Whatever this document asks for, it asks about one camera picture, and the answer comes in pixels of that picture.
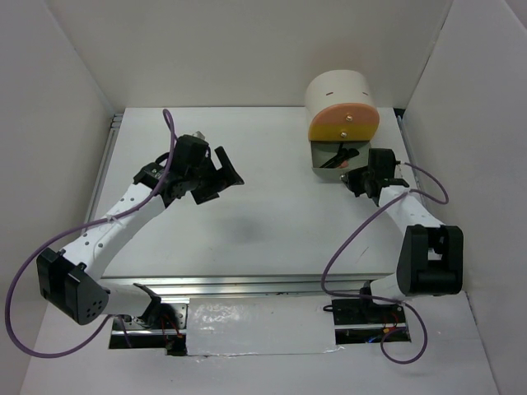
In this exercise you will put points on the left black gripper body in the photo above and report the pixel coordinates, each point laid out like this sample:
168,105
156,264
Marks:
202,183

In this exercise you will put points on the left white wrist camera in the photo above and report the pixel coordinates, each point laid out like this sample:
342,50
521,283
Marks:
199,135

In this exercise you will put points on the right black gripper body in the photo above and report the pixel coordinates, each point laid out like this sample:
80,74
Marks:
370,175

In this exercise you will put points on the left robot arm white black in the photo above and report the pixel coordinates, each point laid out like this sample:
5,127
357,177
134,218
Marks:
70,278

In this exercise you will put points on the thin black makeup brush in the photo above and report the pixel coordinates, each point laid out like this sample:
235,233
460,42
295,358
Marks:
347,154

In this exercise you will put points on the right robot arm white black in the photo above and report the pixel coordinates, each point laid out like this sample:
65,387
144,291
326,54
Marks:
431,256

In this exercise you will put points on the black fan makeup brush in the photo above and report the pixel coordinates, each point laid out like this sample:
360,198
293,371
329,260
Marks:
337,160

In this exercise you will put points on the round cream drawer organizer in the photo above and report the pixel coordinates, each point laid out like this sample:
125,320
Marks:
340,109

